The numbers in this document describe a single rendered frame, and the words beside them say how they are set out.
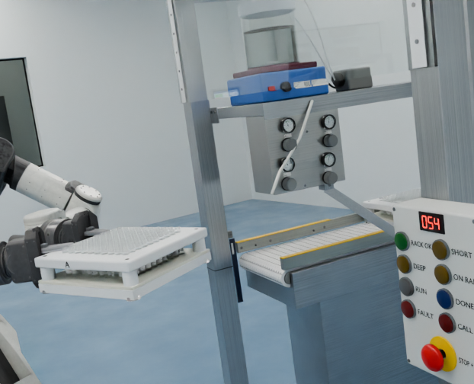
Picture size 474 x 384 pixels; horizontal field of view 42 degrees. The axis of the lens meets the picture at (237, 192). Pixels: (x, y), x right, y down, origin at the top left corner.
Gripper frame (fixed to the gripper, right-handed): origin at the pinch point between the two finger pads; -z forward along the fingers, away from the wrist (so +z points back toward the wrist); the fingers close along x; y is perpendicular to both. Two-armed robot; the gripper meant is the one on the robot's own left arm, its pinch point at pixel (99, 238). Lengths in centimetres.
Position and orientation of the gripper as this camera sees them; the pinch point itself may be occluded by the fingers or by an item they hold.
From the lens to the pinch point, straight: 137.5
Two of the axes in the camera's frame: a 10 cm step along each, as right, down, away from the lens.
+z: -7.6, 0.3, 6.5
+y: -6.3, 2.1, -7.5
